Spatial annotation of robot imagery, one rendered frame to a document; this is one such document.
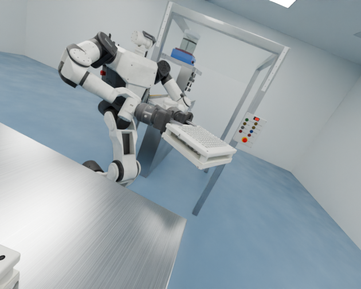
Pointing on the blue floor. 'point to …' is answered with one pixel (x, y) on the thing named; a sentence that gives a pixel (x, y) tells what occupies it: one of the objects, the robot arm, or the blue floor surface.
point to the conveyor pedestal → (152, 151)
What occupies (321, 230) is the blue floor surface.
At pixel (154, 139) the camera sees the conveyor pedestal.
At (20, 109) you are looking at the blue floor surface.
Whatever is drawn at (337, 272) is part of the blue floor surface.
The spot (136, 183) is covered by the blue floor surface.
